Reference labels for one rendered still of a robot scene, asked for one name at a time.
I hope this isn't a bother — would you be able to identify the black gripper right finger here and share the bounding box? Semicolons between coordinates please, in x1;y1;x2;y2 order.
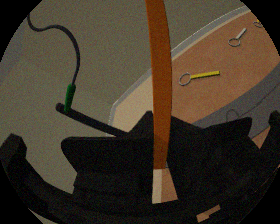
165;115;253;198

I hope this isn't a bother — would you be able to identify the long orange rod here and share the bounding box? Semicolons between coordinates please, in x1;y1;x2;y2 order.
145;0;173;169

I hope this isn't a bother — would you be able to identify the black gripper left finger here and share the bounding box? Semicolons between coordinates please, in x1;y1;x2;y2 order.
60;111;155;194

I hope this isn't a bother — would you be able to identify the grey loop with straight handle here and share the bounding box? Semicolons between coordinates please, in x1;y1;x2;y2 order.
228;27;248;47

